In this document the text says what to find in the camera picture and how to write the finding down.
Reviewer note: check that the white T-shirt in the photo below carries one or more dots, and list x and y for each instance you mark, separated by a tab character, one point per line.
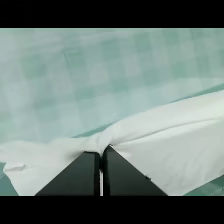
173	133

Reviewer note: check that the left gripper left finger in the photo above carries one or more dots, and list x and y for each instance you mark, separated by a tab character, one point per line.
78	178

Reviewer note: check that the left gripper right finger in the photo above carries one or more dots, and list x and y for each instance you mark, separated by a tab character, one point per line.
128	178

